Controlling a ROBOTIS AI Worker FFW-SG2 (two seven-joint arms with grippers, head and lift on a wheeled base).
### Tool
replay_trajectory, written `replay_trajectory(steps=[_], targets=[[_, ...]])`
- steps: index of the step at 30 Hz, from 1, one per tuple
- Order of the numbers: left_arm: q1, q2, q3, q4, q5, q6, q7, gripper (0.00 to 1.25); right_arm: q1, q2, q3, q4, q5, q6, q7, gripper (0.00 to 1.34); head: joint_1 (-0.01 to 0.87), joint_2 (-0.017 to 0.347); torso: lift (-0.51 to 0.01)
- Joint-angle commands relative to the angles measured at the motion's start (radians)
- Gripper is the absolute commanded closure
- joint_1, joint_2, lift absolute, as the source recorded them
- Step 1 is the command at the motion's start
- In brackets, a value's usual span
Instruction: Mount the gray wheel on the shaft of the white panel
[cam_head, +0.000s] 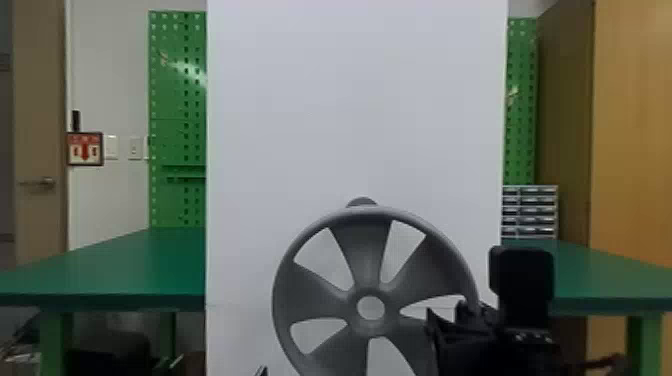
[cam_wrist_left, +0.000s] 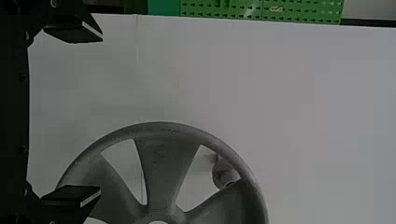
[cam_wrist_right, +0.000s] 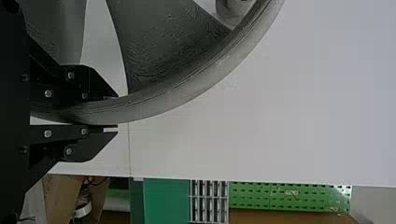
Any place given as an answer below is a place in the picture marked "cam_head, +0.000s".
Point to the white wall switch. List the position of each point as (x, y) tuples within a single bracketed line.
[(111, 147), (135, 148)]

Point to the grey wheel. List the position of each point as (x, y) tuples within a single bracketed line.
[(362, 252)]

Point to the red wall sign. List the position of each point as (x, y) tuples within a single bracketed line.
[(84, 149)]

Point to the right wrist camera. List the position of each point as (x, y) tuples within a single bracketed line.
[(522, 283)]

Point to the white panel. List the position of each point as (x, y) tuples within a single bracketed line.
[(357, 105)]

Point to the beige door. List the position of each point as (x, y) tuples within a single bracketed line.
[(36, 105)]

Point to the white drawer cabinet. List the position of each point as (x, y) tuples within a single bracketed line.
[(529, 212)]

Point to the wooden cupboard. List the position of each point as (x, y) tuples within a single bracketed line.
[(624, 131)]

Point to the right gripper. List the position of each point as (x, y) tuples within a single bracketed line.
[(464, 354)]

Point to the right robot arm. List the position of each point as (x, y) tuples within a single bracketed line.
[(533, 359)]

